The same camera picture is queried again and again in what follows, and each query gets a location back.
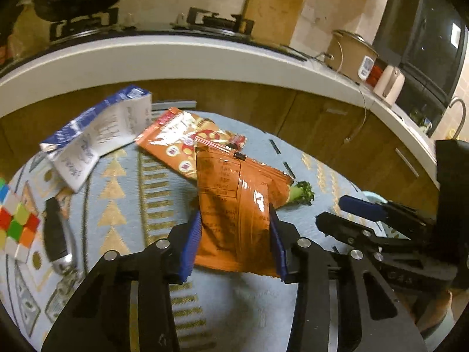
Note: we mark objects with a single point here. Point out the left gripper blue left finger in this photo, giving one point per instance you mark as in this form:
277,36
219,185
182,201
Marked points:
191,236

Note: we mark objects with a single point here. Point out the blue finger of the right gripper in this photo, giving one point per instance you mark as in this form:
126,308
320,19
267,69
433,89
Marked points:
351,233
362,208

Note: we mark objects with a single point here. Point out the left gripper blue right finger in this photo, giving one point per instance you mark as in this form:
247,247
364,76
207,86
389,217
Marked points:
277,246

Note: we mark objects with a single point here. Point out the orange foil snack bag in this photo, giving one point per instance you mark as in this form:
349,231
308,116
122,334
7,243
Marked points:
235,193

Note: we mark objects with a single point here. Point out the orange panda snack packet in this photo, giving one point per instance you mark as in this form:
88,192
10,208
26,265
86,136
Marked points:
172,139

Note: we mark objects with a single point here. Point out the blue white milk carton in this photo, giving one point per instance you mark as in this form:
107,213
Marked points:
75,149

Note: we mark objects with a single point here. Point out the light green trash basket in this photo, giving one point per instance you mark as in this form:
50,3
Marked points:
374,198

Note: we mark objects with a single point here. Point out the person's right hand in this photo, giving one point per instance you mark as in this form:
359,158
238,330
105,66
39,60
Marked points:
451,301

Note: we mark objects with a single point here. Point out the broccoli floret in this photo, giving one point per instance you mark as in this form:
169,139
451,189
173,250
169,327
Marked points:
301,193

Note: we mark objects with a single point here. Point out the patterned blue tablecloth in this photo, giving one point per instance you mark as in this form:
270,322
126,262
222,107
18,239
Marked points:
131,200

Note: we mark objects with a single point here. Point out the white electric kettle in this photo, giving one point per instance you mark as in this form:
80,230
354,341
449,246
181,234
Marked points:
390,85

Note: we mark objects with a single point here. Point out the black car key fob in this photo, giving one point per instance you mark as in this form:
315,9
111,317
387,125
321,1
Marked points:
59,241

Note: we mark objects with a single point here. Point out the beige rice cooker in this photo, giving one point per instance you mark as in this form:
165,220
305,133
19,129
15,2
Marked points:
351,55

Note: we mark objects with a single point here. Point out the colourful rubik's cube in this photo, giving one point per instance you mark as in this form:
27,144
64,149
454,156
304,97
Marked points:
18,225

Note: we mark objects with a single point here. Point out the black window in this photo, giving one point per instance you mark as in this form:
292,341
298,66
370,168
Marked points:
427,40

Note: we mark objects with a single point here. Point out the black gas stove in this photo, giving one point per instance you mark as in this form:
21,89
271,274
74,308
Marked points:
198,23

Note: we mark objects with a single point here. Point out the wooden cutting board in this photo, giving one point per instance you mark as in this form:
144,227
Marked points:
274,20

